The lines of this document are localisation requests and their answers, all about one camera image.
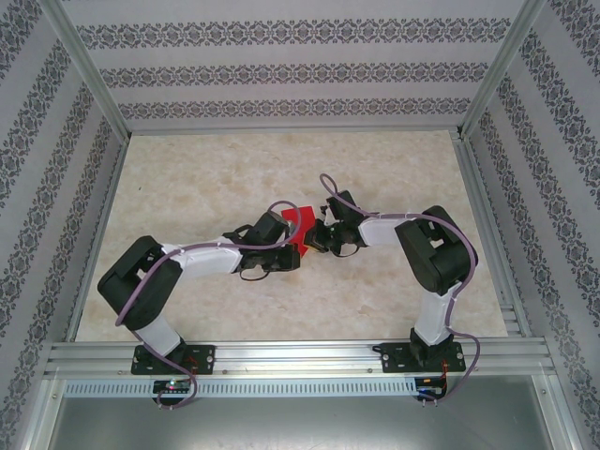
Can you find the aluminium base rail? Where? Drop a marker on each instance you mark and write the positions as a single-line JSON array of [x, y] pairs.
[[300, 356]]

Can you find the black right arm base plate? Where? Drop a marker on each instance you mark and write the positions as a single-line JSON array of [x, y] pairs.
[[394, 358]]

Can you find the aluminium frame post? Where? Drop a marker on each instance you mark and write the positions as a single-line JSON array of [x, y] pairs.
[[96, 79], [492, 79]]

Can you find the aluminium frame crossbar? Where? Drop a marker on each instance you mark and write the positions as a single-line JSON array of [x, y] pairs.
[[290, 130]]

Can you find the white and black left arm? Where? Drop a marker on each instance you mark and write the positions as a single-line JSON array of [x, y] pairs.
[[206, 258]]

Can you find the aluminium side rail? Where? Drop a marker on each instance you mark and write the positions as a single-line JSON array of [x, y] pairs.
[[97, 234], [492, 234]]

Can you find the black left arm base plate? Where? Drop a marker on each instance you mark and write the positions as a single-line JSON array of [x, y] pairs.
[[204, 358]]

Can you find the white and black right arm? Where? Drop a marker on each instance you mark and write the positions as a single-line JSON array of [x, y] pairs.
[[379, 232]]

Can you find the grey metal sheet panel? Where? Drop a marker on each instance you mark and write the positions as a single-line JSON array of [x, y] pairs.
[[300, 422]]

